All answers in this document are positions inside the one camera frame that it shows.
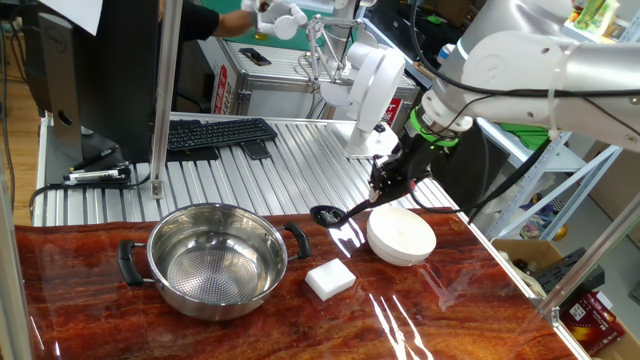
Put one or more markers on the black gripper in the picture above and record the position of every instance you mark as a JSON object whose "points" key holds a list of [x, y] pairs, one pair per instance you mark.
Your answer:
{"points": [[417, 157]]}

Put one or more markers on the black ladle red tip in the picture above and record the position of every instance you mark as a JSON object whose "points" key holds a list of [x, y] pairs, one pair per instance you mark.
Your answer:
{"points": [[350, 212]]}

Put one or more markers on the white haptic teleoperation device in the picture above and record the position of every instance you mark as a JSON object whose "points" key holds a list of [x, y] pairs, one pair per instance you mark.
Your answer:
{"points": [[375, 85]]}

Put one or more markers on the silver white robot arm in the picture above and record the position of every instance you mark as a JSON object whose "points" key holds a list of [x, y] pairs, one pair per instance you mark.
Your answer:
{"points": [[515, 70]]}

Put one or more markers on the white ceramic bowl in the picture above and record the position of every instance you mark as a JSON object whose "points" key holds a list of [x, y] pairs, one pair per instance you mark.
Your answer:
{"points": [[400, 235]]}

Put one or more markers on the person hand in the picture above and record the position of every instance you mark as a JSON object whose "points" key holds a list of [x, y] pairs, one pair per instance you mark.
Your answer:
{"points": [[256, 17]]}

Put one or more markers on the black cabinet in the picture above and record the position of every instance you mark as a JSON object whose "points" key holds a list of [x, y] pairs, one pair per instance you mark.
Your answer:
{"points": [[470, 170]]}

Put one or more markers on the white foam packaging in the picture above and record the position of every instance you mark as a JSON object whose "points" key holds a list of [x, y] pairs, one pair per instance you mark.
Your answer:
{"points": [[500, 210]]}

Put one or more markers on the white sponge block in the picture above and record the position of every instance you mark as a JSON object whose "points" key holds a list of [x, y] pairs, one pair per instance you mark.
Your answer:
{"points": [[330, 280]]}

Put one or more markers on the black smartphone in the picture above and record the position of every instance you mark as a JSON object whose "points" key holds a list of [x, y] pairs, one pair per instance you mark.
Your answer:
{"points": [[255, 56], [256, 150]]}

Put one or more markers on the green folded bag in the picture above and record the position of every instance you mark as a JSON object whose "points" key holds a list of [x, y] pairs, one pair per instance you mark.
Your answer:
{"points": [[525, 135]]}

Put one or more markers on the silver aluminium case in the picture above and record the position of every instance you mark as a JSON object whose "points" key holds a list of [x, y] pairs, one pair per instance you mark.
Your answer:
{"points": [[270, 102]]}

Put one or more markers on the open cardboard box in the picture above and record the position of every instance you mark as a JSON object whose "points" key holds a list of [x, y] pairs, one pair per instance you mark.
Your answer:
{"points": [[525, 250]]}

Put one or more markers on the colourful cloth bag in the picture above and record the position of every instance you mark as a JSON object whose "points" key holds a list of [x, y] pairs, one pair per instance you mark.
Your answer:
{"points": [[540, 220]]}

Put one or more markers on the black equipment case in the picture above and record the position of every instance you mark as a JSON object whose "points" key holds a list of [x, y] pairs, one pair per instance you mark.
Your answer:
{"points": [[395, 25]]}

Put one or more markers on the grey metal column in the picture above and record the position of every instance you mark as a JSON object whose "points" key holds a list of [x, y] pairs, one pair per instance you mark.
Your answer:
{"points": [[345, 20]]}

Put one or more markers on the white metal shelf rack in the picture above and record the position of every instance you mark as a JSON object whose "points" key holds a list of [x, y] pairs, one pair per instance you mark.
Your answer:
{"points": [[565, 160]]}

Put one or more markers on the black computer keyboard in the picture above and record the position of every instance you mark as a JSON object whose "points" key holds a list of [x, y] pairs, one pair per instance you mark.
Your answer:
{"points": [[220, 134]]}

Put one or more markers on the glass jar orange lid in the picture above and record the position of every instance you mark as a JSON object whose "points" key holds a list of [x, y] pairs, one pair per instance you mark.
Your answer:
{"points": [[261, 36]]}

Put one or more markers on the black plastic part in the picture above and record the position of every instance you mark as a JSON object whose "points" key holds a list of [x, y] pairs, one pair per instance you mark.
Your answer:
{"points": [[570, 272]]}

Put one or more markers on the black flat pad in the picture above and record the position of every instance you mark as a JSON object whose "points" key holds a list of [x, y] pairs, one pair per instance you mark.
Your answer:
{"points": [[192, 155]]}

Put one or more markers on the green partition board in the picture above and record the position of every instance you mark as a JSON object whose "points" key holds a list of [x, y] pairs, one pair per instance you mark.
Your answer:
{"points": [[225, 5]]}

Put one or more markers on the red printed box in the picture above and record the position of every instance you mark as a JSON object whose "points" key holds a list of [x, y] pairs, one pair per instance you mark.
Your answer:
{"points": [[592, 322]]}

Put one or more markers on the person black t-shirt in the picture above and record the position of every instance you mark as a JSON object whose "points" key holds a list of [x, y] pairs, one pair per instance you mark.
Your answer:
{"points": [[197, 22]]}

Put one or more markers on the green plastic bottle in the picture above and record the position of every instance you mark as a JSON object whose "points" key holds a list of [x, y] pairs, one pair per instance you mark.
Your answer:
{"points": [[589, 12]]}

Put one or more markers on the pale green bottle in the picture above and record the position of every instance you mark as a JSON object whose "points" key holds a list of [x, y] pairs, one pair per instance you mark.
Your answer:
{"points": [[607, 17]]}

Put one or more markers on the red brown woodgrain mat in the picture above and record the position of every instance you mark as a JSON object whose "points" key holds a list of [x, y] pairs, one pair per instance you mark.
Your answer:
{"points": [[150, 335]]}

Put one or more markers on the tan cardboard box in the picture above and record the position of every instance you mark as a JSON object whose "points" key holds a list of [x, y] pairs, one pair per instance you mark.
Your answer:
{"points": [[627, 350]]}

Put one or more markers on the black computer monitor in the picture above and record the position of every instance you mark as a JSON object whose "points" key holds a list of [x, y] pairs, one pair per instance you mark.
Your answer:
{"points": [[120, 75]]}

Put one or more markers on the white marker pen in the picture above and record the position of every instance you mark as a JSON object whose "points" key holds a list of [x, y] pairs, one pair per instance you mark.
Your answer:
{"points": [[95, 175]]}

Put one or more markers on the black pen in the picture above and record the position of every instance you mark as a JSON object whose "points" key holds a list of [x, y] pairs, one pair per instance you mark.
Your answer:
{"points": [[95, 159]]}

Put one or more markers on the silver monitor stand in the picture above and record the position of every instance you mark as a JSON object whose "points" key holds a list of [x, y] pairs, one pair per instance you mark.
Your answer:
{"points": [[60, 90]]}

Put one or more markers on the white paper sheet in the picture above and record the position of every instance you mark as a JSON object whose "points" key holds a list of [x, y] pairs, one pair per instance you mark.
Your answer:
{"points": [[75, 12]]}

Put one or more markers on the aluminium frame post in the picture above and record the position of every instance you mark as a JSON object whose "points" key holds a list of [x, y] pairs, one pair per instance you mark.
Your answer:
{"points": [[167, 75], [590, 259], [12, 300]]}

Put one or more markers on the aluminium frame rail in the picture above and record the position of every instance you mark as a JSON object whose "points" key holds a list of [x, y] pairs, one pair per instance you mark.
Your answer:
{"points": [[572, 342]]}

